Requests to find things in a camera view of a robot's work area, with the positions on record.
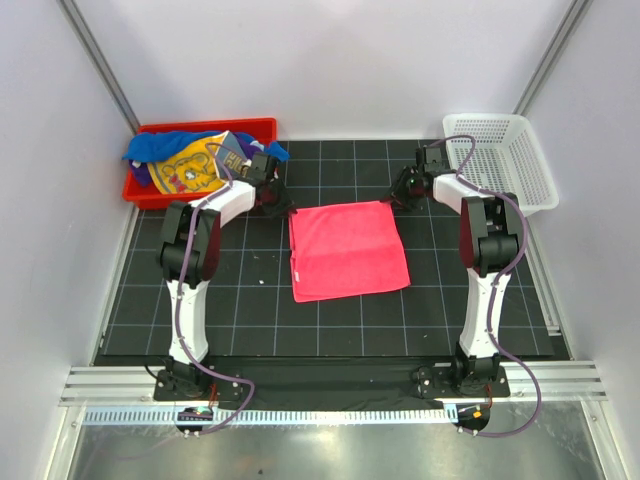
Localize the pink microfiber towel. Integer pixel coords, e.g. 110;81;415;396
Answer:
289;201;411;303

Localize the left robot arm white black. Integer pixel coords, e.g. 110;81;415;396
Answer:
154;153;293;400

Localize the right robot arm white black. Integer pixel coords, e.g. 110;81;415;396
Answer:
386;146;526;397

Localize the grey lettered towel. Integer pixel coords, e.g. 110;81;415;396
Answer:
219;131;249;175

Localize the white perforated plastic basket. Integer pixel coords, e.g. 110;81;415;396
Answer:
443;113;559;216

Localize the red plastic bin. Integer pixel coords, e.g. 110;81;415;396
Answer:
122;117;278;210

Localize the blue towel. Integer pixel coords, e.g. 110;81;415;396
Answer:
122;130;290;163

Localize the purple towel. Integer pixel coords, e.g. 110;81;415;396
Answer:
127;141;268;187

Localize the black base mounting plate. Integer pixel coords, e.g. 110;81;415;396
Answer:
153;356;510;408

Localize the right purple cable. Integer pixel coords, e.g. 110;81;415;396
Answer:
424;134;544;438

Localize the white slotted cable duct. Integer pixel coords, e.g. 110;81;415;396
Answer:
82;405;458;427

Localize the right aluminium corner post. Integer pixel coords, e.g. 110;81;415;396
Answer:
513;0;593;116

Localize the aluminium corner post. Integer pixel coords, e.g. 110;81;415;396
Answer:
513;0;593;116
56;0;140;133

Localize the aluminium front rail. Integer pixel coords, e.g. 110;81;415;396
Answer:
60;361;607;404

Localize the left aluminium corner post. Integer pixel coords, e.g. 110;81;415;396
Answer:
56;0;140;133

